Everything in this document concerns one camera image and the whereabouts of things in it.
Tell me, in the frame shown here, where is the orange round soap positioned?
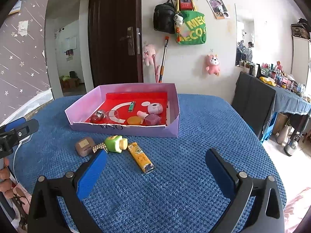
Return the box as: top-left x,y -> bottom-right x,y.
127,116 -> 144,125

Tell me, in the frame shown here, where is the orange grey mop handle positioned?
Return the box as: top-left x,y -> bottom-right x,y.
158,36 -> 169,83

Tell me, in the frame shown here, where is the pink plush toy right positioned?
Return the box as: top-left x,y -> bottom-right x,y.
205,54 -> 220,76

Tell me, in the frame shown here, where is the pink plush toy left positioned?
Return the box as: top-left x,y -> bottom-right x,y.
142,44 -> 156,66

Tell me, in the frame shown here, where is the pink plush toy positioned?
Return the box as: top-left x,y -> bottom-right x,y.
205,54 -> 220,76
142,44 -> 156,66

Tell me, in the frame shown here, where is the clear plastic cup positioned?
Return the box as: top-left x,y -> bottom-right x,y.
105,110 -> 119,123

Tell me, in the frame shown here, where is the yellow lighter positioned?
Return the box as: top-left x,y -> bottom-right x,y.
128,142 -> 155,174

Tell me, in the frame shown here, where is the pink hanging stick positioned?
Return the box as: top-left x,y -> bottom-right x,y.
152,55 -> 160,83

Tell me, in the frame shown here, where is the brown earbud case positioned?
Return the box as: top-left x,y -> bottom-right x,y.
75,137 -> 95,157

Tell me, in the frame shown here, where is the black backpack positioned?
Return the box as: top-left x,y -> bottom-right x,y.
153,0 -> 175,34

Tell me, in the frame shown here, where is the green nail clipper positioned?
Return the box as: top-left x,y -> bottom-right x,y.
128,101 -> 135,113

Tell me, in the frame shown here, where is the dark brown door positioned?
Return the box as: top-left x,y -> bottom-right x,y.
88,0 -> 143,87

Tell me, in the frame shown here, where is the red Miniso paper liner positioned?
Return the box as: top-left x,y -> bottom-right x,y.
86,92 -> 168,126

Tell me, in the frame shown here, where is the green tote bag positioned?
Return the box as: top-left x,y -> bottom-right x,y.
174,10 -> 207,45

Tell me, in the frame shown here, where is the pink cardboard tray box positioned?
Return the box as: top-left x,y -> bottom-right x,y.
65,83 -> 180,137

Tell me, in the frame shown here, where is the person's left hand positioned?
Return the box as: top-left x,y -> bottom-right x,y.
0,158 -> 14,199

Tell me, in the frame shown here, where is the clear glass perfume bottle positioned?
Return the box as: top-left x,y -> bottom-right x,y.
95,110 -> 106,121

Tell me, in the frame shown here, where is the silver kettle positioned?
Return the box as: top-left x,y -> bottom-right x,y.
284,134 -> 301,156

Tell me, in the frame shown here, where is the black cloth side table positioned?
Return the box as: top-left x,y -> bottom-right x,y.
232,72 -> 310,140

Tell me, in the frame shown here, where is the photo poster on wall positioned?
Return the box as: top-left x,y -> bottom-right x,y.
207,0 -> 229,19

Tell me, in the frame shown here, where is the red ball ornament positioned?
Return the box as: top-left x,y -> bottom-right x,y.
90,115 -> 99,124

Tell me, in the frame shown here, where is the lilac round compact case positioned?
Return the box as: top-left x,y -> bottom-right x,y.
147,103 -> 163,115

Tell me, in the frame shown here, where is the green apple shaped toy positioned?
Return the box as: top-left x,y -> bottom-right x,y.
104,135 -> 128,154

